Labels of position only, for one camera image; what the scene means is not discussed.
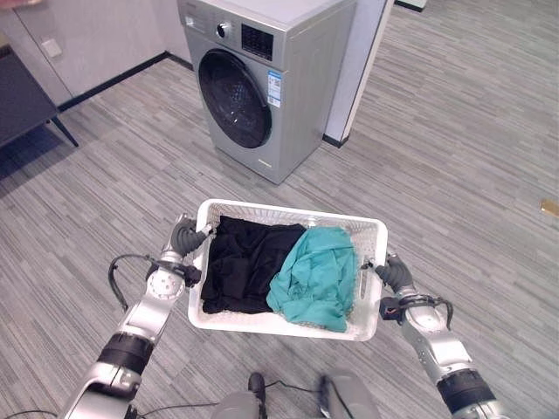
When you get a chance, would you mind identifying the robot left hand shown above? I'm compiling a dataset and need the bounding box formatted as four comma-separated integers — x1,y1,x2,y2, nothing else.
170,213,216,257

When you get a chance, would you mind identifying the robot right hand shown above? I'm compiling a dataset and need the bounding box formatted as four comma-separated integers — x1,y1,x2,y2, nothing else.
360,252,415,292

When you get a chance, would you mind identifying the white plastic laundry basket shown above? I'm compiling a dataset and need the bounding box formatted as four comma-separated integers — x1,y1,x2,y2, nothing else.
187,198,389,343

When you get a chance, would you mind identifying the dark round washer door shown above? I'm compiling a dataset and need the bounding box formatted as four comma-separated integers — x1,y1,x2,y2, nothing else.
197,48,273,150

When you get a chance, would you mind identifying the black garment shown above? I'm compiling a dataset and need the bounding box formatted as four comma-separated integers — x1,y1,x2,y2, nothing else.
200,215,307,315

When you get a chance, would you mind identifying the teal garment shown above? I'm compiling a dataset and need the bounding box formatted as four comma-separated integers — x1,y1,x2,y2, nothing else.
266,225,360,333

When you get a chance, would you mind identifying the silver front-load washing machine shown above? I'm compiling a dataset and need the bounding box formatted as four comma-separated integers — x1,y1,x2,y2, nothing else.
176,0,358,186

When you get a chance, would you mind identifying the white partition panel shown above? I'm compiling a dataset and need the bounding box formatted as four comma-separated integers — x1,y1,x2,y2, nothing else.
321,0,397,149

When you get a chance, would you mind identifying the dark grey cabinet with legs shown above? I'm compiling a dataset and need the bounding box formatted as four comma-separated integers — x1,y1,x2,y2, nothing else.
0,43,80,152

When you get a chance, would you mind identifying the white wall socket plate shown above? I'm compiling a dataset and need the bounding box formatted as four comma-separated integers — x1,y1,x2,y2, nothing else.
40,38,63,59

